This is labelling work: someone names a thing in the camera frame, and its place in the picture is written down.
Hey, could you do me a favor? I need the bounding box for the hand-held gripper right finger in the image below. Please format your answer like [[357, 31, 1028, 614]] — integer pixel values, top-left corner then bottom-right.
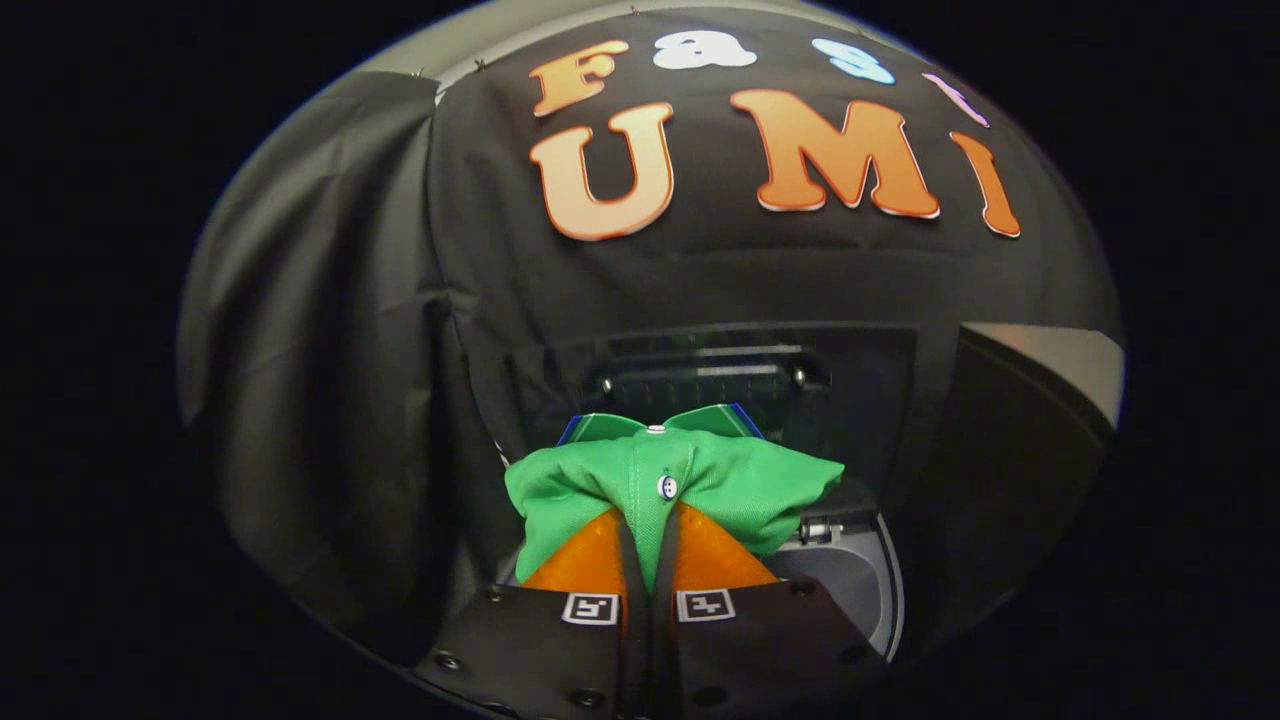
[[650, 500, 891, 720]]

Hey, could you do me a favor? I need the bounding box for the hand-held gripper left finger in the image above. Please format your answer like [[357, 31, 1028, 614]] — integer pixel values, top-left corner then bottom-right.
[[412, 505, 651, 720]]

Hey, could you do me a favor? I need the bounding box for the green polo shirt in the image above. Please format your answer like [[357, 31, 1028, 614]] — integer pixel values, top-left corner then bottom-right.
[[503, 403, 846, 593]]

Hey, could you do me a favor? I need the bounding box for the black backdrop cloth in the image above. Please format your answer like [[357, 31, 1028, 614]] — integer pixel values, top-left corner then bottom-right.
[[178, 5, 1126, 671]]

